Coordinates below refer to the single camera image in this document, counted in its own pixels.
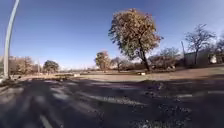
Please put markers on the thin dark pole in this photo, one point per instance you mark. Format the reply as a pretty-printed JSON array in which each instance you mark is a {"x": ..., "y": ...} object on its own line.
[{"x": 183, "y": 53}]

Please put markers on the tall pale pole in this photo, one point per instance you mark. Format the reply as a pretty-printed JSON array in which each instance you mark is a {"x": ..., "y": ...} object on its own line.
[{"x": 8, "y": 43}]

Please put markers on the dark green tree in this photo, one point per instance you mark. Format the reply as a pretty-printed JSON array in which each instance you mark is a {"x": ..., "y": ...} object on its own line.
[{"x": 50, "y": 66}]

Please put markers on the bare tree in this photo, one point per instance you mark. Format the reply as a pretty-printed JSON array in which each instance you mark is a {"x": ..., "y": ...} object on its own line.
[{"x": 198, "y": 38}]

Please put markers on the large yellow-leaved tree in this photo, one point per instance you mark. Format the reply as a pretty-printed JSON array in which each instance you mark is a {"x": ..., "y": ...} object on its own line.
[{"x": 135, "y": 33}]

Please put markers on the small yellow-leaved tree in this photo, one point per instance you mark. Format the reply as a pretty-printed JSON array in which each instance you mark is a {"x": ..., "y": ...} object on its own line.
[{"x": 102, "y": 60}]

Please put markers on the grey building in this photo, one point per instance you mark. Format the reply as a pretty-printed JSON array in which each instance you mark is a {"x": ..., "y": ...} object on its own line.
[{"x": 200, "y": 57}]

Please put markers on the row of brown trees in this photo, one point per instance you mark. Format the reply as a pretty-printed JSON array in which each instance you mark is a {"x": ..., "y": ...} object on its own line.
[{"x": 21, "y": 65}]

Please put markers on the grey-brown asphalt road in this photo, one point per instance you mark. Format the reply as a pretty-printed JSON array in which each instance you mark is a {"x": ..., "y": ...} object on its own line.
[{"x": 83, "y": 106}]

